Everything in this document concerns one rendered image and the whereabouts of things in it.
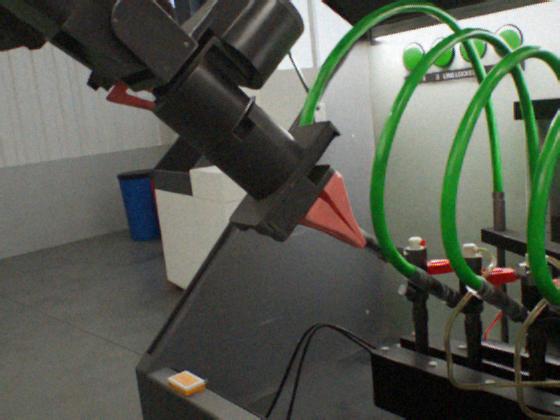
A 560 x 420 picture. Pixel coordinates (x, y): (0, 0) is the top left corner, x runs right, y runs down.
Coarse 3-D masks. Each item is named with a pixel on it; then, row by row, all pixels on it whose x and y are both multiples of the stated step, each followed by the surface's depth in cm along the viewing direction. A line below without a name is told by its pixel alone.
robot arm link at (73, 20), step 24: (0, 0) 38; (24, 0) 36; (48, 0) 36; (72, 0) 36; (96, 0) 37; (168, 0) 39; (48, 24) 38; (72, 24) 37; (96, 24) 37; (72, 48) 41; (96, 48) 37; (120, 48) 38; (96, 72) 43; (120, 72) 41
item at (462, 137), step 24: (528, 48) 60; (504, 72) 58; (480, 96) 56; (456, 144) 54; (456, 168) 54; (456, 192) 54; (456, 240) 54; (456, 264) 55; (480, 288) 57; (504, 312) 61
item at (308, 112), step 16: (416, 0) 74; (368, 16) 69; (384, 16) 70; (432, 16) 77; (448, 16) 77; (352, 32) 67; (336, 48) 66; (464, 48) 82; (336, 64) 66; (480, 64) 83; (320, 80) 64; (480, 80) 84; (304, 112) 64; (496, 128) 86; (496, 144) 87; (496, 160) 87; (496, 176) 88; (496, 192) 88
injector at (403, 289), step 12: (420, 252) 76; (420, 264) 76; (408, 288) 76; (420, 288) 77; (408, 300) 77; (420, 300) 77; (420, 312) 78; (420, 324) 78; (420, 336) 79; (420, 348) 79
